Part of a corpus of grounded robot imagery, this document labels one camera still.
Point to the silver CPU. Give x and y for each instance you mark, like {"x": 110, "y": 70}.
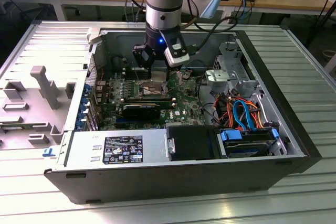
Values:
{"x": 159, "y": 76}

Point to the CPU socket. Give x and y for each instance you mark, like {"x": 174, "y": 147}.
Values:
{"x": 158, "y": 87}

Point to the silver power supply unit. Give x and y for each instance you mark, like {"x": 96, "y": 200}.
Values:
{"x": 84, "y": 145}

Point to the silver metal bracket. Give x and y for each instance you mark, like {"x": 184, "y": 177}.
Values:
{"x": 218, "y": 77}

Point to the black graphics card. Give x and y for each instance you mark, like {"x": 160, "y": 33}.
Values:
{"x": 141, "y": 112}

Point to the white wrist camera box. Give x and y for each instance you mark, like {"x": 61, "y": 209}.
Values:
{"x": 178, "y": 58}

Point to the pale plastic case latch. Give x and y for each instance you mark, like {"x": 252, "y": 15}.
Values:
{"x": 93, "y": 35}

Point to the black open PC case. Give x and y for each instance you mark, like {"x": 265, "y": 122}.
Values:
{"x": 157, "y": 182}

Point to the grey parts rack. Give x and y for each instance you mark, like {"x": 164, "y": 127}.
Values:
{"x": 34, "y": 119}

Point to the metal locking lever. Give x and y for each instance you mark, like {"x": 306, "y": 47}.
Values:
{"x": 136, "y": 75}

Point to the green motherboard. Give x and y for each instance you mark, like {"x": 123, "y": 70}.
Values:
{"x": 183, "y": 98}

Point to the silver drive cage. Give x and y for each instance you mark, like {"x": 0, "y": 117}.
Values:
{"x": 233, "y": 64}

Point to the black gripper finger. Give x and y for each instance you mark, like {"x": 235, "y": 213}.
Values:
{"x": 173, "y": 69}
{"x": 137, "y": 53}

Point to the hard disk in blue carrier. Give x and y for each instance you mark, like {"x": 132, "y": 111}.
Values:
{"x": 244, "y": 150}

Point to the green RAM stick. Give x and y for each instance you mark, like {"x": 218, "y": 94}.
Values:
{"x": 11, "y": 128}

